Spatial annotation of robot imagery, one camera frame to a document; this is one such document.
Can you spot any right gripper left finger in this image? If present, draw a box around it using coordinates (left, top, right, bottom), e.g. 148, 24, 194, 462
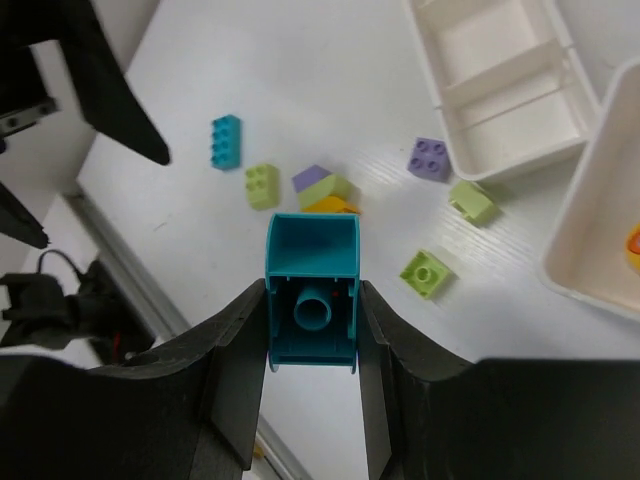
1, 280, 267, 479

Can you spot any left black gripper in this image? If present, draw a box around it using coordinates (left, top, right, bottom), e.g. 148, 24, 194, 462
0, 1, 171, 247

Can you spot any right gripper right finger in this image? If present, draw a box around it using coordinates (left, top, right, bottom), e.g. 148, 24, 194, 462
358, 281, 639, 479

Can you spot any green single stud brick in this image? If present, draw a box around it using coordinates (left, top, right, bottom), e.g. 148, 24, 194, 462
399, 250, 454, 300

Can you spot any long teal lego brick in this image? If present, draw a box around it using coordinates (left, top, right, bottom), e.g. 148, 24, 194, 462
211, 114, 242, 171

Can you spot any teal arch lego piece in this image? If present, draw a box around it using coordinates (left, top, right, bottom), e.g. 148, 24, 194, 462
265, 213, 360, 372

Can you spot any light green lego brick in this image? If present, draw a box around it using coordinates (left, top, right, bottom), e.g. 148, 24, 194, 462
448, 180, 500, 227

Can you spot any yellow curved lego brick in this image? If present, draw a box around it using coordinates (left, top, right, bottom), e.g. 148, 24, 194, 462
301, 195, 361, 215

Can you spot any purple brick of stack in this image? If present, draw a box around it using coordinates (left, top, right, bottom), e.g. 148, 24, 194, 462
291, 164, 331, 193

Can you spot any green curved brick of stack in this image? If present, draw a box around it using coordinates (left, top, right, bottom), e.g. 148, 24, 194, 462
298, 174, 354, 210

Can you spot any purple square lego brick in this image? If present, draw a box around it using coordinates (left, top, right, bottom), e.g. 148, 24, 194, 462
407, 137, 451, 183

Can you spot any yellow orange printed brick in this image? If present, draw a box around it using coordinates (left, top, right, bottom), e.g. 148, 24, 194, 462
624, 224, 640, 273

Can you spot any long light green brick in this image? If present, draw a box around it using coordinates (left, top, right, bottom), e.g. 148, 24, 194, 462
245, 163, 280, 211

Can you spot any right white compartment tray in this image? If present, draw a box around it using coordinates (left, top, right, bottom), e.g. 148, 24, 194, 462
539, 59, 639, 320

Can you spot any white compartment tray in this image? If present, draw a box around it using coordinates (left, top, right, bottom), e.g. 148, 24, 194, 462
539, 59, 639, 320
404, 0, 600, 183

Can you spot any left white compartment tray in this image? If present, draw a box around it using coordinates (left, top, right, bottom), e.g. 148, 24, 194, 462
404, 0, 600, 183

